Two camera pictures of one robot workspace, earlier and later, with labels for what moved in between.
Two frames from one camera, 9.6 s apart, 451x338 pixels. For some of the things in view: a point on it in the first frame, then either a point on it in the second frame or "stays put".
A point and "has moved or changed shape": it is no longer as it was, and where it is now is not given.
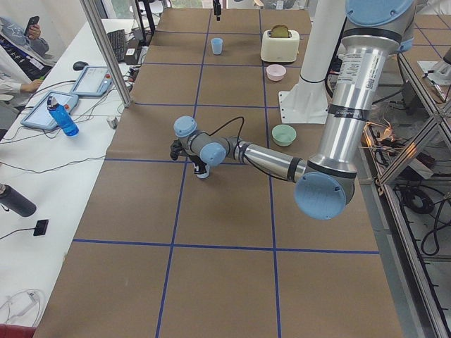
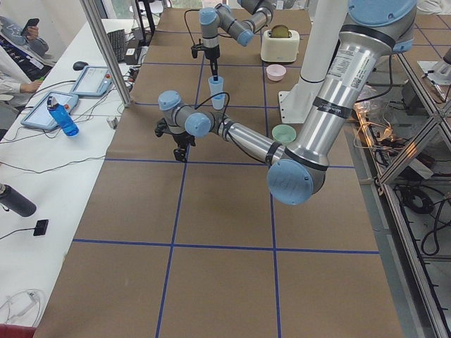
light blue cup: x=206 y=174 → x=218 y=101
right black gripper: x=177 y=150 → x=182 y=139
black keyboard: x=117 y=39 stays put
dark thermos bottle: x=15 y=201 stays put
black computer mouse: x=79 y=65 stays put
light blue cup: x=217 y=44 has moved or changed shape
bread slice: x=280 y=31 stays put
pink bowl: x=275 y=72 stays put
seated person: x=23 y=63 stays put
